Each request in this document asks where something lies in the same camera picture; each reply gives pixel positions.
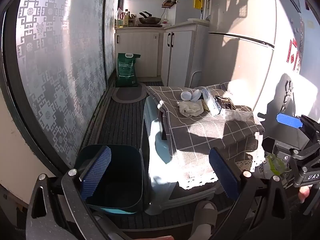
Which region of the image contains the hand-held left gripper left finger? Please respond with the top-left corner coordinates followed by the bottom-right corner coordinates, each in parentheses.
top-left (25, 145), bottom-right (133, 240)

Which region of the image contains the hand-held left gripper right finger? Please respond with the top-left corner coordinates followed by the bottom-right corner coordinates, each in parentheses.
top-left (209, 147), bottom-right (300, 240)

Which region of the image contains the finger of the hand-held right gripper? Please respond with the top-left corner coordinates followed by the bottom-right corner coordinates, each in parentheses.
top-left (276, 113), bottom-right (320, 145)
top-left (262, 137), bottom-right (300, 160)

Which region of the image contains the green wrapper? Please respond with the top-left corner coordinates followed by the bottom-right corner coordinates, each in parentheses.
top-left (260, 154), bottom-right (288, 180)

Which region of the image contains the dark teal trash bin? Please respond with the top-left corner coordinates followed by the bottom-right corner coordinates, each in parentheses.
top-left (74, 144), bottom-right (144, 214)

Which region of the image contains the dark snack packet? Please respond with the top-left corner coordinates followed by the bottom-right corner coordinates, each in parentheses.
top-left (215, 95), bottom-right (237, 110)

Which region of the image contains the cream paper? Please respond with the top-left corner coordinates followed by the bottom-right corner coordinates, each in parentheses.
top-left (177, 99), bottom-right (204, 117)

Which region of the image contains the person's right hand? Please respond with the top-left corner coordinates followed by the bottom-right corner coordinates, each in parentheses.
top-left (298, 186), bottom-right (311, 203)

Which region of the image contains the grey slipper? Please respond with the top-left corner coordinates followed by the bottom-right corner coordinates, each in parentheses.
top-left (192, 200), bottom-right (218, 233)

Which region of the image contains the clear crumpled plastic wrap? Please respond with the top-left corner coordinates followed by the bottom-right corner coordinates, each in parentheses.
top-left (221, 109), bottom-right (253, 122)

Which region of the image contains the dark striped floor carpet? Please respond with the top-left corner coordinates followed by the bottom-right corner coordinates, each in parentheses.
top-left (96, 81), bottom-right (250, 230)

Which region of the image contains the grey checked cloth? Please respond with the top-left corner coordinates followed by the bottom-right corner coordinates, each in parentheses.
top-left (146, 82), bottom-right (265, 190)

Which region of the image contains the light blue plastic stool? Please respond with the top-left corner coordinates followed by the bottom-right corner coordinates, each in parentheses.
top-left (140, 95), bottom-right (225, 215)

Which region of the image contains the red fridge sticker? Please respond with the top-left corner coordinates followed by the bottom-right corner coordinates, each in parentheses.
top-left (287, 39), bottom-right (305, 72)

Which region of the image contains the white refrigerator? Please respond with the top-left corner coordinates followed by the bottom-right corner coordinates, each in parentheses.
top-left (200, 0), bottom-right (320, 120)

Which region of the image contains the grey oval floor mat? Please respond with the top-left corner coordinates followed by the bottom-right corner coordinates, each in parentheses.
top-left (111, 82), bottom-right (147, 103)

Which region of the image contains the green rice bag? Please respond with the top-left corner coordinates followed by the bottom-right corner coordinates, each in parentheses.
top-left (115, 52), bottom-right (141, 88)

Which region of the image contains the patterned glass sliding door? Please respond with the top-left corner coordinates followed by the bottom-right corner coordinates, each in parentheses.
top-left (0, 0), bottom-right (120, 180)

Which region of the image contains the white two-door cabinet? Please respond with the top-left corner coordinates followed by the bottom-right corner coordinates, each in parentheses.
top-left (160, 21), bottom-right (210, 88)

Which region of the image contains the white cabinet under stove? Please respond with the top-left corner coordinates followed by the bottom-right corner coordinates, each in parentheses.
top-left (114, 26), bottom-right (165, 78)

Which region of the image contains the yellow oil bottle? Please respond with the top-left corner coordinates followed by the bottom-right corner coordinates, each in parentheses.
top-left (115, 8), bottom-right (124, 28)

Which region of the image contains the black wok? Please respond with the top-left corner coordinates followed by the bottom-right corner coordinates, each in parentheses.
top-left (138, 11), bottom-right (162, 25)

